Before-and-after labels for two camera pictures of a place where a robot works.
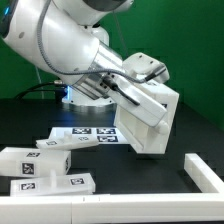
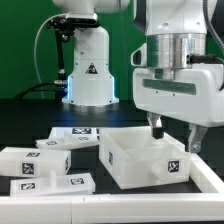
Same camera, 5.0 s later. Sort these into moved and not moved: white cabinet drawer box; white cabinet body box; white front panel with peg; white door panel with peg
Moved: white cabinet body box
Not moved: white cabinet drawer box; white door panel with peg; white front panel with peg
